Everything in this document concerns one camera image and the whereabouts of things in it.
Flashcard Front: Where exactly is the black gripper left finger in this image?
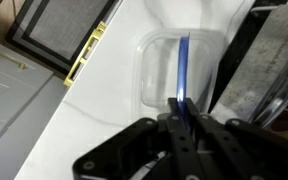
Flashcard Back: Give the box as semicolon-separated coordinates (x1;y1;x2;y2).
71;96;206;180

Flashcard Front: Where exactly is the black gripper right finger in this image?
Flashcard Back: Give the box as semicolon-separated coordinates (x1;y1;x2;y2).
184;97;288;180

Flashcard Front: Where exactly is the white low drawer unit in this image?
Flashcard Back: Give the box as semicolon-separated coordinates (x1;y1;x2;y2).
0;34;56;158

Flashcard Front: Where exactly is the white kitchen base cabinet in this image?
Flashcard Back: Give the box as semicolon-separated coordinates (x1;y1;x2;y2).
0;19;118;180

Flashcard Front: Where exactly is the gold drawer handle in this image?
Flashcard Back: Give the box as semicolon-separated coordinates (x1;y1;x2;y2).
62;20;108;88
0;48;27;71

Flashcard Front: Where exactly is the blue plastic container lid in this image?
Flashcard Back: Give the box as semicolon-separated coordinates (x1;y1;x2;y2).
175;31;194;129

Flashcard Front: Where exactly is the clear plastic container bowl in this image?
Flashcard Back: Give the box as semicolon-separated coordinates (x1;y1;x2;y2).
131;27;226;118

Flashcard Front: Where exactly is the steel and black dish rack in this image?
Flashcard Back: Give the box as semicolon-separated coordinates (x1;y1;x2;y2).
206;0;288;129

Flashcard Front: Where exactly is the black framed oven door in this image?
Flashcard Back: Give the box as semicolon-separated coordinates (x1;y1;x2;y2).
5;0;119;76

